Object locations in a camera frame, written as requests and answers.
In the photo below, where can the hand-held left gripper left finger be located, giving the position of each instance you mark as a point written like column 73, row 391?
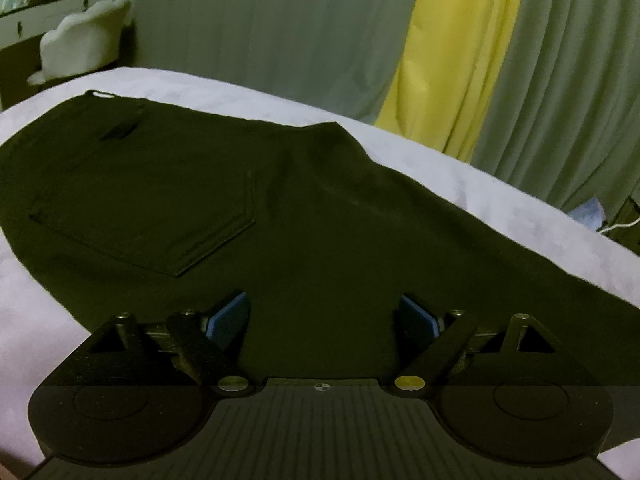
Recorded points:
column 229, row 317

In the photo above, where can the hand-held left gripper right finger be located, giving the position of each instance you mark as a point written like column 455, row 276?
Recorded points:
column 417, row 320

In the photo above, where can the black pants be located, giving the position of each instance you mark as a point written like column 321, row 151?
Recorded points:
column 210, row 210

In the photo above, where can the lavender bed blanket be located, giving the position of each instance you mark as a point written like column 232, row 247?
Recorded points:
column 450, row 175

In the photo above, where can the blue purple packet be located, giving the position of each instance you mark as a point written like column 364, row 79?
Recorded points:
column 592, row 210

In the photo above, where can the yellow curtain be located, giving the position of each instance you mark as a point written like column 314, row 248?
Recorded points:
column 440, row 60

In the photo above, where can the green curtain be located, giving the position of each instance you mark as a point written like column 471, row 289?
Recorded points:
column 270, row 30
column 575, row 85

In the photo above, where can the white plush toy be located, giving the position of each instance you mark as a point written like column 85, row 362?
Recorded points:
column 82, row 40

